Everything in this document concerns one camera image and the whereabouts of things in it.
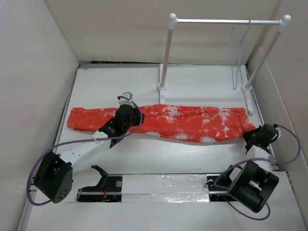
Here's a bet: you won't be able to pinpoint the orange white tie-dye trousers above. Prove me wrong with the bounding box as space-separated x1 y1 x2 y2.
67 104 256 143

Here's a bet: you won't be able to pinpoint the blue wire hanger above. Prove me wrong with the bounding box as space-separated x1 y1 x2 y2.
231 18 252 91

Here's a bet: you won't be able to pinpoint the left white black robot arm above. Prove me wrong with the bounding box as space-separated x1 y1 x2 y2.
30 104 145 204

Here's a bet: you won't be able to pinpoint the white clothes rack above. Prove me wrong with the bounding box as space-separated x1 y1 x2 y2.
157 13 291 116

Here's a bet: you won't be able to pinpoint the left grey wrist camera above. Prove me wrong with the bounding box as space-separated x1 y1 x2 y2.
118 91 133 106

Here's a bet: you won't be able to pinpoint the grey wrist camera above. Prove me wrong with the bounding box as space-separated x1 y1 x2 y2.
118 91 133 106
273 124 282 139

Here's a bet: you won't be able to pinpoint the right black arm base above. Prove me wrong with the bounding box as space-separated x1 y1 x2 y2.
204 175 234 202

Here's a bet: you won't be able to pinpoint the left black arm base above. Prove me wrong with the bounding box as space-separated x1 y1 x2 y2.
76 165 123 203

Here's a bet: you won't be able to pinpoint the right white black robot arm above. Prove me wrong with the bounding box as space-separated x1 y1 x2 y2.
222 124 279 213

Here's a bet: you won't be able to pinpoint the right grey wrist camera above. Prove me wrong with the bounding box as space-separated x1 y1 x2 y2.
273 124 282 139

